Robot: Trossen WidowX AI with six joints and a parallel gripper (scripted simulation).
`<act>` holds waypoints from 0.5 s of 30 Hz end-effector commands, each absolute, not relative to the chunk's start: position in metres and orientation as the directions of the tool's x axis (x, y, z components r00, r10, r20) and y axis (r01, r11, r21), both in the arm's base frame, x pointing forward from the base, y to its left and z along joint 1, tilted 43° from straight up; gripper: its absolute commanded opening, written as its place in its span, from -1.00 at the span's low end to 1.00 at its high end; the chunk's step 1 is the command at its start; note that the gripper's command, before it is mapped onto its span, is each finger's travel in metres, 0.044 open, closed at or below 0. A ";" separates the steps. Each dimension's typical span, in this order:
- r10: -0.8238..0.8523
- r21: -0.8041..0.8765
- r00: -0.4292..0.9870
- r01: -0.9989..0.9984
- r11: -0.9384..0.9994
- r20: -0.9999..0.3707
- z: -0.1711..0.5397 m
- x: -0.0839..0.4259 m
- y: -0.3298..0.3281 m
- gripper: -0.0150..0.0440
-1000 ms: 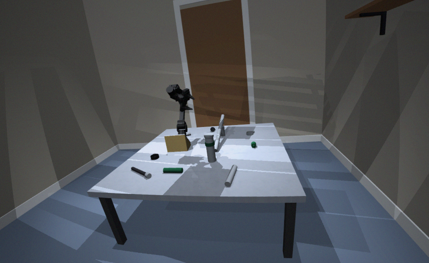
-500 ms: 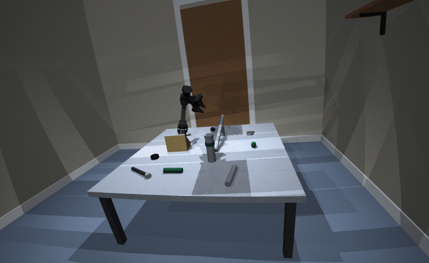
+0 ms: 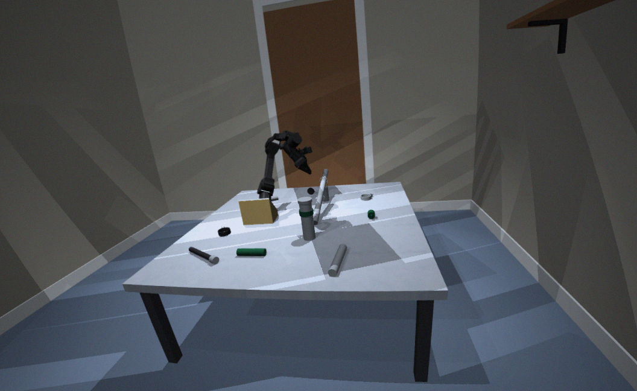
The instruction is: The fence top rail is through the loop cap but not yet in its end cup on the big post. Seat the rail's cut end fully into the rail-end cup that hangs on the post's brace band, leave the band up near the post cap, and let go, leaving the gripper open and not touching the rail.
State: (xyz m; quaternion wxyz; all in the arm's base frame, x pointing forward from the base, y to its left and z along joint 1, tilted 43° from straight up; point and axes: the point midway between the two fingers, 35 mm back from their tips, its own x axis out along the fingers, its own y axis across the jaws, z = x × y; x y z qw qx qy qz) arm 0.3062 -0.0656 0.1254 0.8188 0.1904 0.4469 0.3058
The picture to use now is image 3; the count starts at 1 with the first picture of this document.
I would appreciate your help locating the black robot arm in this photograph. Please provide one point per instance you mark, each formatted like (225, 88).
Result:
(271, 148)

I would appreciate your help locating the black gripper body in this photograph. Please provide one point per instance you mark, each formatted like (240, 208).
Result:
(296, 156)

